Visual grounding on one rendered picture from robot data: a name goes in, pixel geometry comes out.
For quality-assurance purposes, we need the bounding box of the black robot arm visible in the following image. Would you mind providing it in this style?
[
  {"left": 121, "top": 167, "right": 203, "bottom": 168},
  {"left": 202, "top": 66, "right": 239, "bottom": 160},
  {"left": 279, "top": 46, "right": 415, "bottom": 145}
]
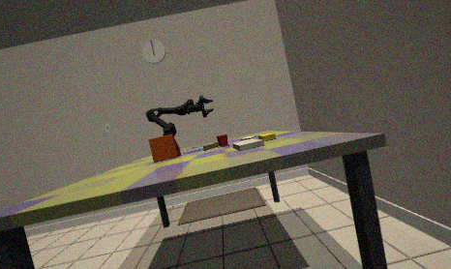
[{"left": 145, "top": 99, "right": 195, "bottom": 136}]

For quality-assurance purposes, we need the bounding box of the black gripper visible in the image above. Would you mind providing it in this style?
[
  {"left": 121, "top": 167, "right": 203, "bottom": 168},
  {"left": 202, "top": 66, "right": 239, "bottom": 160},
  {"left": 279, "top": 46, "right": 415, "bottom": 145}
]
[{"left": 194, "top": 96, "right": 214, "bottom": 117}]

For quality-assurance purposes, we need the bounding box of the yellow flat block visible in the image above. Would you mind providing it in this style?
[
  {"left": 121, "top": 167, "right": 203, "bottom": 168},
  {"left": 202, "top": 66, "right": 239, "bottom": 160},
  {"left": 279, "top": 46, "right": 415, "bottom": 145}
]
[{"left": 258, "top": 134, "right": 276, "bottom": 141}]

